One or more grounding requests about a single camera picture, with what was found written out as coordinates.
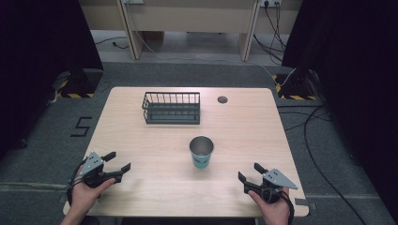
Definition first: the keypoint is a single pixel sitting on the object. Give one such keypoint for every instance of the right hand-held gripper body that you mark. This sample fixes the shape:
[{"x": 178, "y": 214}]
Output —
[{"x": 275, "y": 179}]

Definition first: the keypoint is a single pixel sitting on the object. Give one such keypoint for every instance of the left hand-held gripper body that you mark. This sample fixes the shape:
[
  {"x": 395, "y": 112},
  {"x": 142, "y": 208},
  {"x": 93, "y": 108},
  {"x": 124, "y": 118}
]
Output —
[{"x": 91, "y": 165}]

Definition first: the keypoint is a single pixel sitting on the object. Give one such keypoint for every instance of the steel cup with blue sleeve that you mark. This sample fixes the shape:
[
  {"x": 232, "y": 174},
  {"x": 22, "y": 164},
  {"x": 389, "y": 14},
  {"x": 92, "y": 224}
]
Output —
[{"x": 201, "y": 153}]

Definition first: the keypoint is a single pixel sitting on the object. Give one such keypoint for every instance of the person's left hand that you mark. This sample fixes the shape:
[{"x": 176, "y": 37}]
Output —
[{"x": 84, "y": 195}]

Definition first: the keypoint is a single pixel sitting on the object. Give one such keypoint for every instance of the person's right hand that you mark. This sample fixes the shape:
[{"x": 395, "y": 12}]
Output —
[{"x": 272, "y": 211}]

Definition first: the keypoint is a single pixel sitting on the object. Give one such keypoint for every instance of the black stand base striped tape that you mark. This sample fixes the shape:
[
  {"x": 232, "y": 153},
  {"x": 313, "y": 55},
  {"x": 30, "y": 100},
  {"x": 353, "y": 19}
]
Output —
[
  {"x": 82, "y": 82},
  {"x": 295, "y": 86}
]

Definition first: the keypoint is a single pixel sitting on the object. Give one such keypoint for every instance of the black curtain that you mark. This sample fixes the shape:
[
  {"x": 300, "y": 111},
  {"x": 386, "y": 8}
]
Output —
[
  {"x": 37, "y": 62},
  {"x": 350, "y": 78}
]

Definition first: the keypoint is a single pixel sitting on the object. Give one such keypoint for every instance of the white power strip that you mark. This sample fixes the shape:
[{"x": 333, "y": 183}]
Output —
[
  {"x": 134, "y": 1},
  {"x": 270, "y": 2}
]

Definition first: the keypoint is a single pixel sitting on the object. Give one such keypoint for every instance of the beige wooden desk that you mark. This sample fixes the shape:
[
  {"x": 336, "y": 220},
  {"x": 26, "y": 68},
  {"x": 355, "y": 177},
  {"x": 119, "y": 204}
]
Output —
[{"x": 194, "y": 17}]

